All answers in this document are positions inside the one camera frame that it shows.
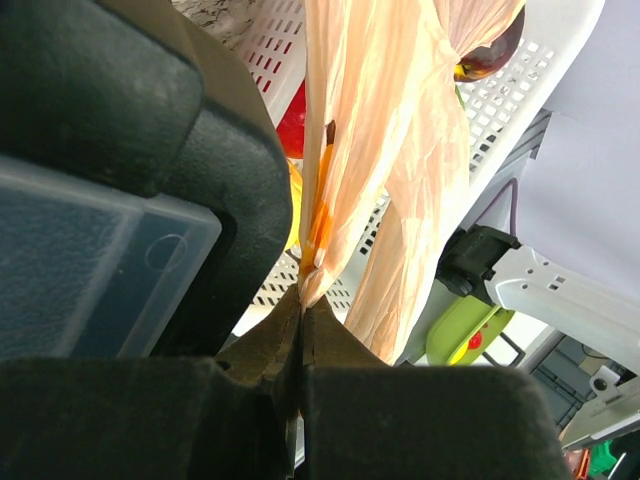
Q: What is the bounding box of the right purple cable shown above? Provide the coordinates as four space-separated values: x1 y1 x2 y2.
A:
472 177 521 236

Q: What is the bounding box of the black plastic toolbox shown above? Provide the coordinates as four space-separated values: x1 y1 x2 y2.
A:
1 1 292 360

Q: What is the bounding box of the green emergency stop box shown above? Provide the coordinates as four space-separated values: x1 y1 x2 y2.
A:
425 296 515 366

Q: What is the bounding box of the orange plastic bag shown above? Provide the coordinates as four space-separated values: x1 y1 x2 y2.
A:
299 1 523 363

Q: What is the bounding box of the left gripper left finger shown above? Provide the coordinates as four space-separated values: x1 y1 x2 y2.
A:
1 288 300 479

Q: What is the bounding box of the yellow orange fake fruit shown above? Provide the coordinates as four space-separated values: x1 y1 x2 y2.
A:
285 160 303 250

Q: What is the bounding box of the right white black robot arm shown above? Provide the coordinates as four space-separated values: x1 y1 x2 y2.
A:
436 225 639 374

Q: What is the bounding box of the dark red fake plum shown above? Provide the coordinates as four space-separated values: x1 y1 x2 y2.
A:
454 7 525 83

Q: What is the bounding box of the red fake apple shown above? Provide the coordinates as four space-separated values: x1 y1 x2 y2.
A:
276 82 307 159

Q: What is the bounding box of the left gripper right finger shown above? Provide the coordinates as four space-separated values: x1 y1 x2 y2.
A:
301 302 570 479

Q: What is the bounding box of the clear plastic basket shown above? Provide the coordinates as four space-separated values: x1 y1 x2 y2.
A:
232 0 606 336

